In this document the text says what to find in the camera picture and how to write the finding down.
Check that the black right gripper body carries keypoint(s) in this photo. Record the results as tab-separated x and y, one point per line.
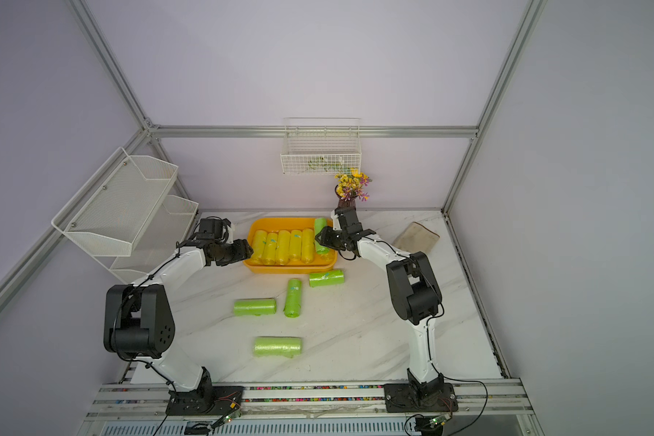
344	235

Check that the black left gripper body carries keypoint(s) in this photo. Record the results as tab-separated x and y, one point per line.
232	252

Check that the yellow trash bag roll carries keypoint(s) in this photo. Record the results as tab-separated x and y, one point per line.
296	245
283	247
258	246
308	249
269	255

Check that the orange plastic storage box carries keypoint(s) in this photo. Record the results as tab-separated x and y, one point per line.
275	225

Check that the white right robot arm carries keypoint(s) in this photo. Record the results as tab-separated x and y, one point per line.
414	292

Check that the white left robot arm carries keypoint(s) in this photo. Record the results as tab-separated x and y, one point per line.
139	325

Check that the light green trash bag roll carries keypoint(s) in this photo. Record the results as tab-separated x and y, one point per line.
270	346

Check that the purple glass vase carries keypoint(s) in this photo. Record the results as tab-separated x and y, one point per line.
346	203

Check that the yellow purple artificial flowers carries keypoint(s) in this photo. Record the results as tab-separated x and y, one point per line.
352	185

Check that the cream work glove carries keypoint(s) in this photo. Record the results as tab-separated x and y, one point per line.
416	238

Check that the white mesh lower shelf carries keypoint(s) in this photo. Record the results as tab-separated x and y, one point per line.
169	226

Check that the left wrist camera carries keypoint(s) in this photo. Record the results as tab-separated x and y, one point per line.
214	229

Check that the white wire wall basket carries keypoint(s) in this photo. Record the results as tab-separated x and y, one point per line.
313	145

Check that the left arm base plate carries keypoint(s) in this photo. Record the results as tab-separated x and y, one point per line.
214	401

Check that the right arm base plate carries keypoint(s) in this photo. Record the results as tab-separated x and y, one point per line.
402	397

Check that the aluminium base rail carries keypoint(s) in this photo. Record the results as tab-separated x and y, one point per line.
147	402

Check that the aluminium corner frame post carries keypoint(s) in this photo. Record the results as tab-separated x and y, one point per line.
529	20

